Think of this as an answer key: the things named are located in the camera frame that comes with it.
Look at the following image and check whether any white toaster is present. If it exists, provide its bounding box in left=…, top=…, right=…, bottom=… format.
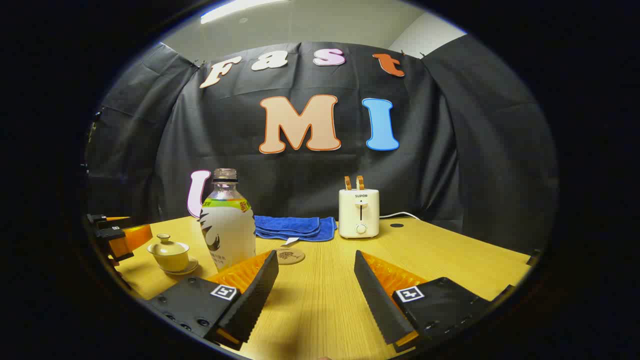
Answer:
left=338, top=189, right=380, bottom=239

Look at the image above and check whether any black backdrop cloth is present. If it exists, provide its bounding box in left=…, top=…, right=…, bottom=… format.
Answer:
left=85, top=34, right=558, bottom=256

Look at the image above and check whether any clear water bottle white label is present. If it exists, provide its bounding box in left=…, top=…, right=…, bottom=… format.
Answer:
left=200, top=168, right=257, bottom=273

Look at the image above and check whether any ceiling light panel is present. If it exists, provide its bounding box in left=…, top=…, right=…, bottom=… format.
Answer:
left=201, top=0, right=291, bottom=25

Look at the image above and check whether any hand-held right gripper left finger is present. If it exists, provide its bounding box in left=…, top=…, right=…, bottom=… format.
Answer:
left=147, top=249, right=280, bottom=351

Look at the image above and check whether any folded blue towel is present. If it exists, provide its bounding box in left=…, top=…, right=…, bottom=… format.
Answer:
left=254, top=215, right=337, bottom=243

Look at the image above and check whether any round cork coaster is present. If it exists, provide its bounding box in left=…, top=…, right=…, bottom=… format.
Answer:
left=274, top=247, right=306, bottom=265

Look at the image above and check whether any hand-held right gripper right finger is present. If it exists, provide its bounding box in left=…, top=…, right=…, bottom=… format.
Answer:
left=354, top=250, right=516, bottom=353

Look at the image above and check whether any cream ceramic teacup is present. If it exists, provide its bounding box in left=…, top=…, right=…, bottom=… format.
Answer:
left=148, top=245, right=191, bottom=272

